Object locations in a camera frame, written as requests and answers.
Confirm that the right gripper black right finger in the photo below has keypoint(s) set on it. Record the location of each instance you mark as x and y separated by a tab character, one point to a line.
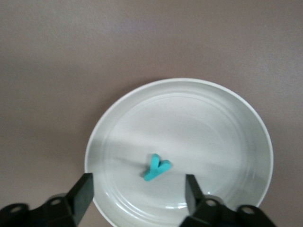
213	215

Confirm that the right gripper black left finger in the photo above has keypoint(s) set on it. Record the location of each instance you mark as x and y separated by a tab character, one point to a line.
59	212

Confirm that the teal letter y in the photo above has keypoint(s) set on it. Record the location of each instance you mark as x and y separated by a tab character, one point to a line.
154	170

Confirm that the beige brown plate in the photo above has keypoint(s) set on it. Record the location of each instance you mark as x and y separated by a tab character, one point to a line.
189	130

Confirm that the brown table cover sheet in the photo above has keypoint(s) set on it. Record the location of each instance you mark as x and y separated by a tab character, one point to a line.
71	47

